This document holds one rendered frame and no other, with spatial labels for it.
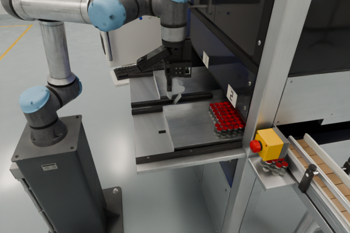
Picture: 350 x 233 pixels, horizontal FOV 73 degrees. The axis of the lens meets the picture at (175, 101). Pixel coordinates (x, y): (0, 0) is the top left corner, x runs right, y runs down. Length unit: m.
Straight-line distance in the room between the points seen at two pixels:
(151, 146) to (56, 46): 0.53
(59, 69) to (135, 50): 0.69
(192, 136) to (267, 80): 0.39
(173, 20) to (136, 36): 0.98
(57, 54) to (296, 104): 0.89
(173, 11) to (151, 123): 0.52
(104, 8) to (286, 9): 0.42
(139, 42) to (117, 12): 1.06
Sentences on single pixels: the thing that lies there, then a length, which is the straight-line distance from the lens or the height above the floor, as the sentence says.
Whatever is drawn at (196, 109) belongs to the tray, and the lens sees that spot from 1.10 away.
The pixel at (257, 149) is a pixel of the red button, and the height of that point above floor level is 1.00.
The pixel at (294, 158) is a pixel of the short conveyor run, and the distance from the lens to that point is 0.90.
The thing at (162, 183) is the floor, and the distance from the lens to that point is 1.89.
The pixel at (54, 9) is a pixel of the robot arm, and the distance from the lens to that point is 0.73.
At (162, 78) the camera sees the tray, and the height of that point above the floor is 0.88.
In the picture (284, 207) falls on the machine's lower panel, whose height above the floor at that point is 0.45.
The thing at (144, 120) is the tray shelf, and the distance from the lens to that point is 1.04.
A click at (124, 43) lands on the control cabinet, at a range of 1.62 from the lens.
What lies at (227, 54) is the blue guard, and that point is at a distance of 0.97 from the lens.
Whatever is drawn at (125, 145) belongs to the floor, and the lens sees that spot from 2.19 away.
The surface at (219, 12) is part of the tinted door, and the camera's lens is 1.07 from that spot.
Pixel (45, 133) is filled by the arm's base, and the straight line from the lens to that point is 1.15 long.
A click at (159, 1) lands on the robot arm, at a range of 0.67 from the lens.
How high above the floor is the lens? 1.54
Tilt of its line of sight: 35 degrees down
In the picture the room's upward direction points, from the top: straight up
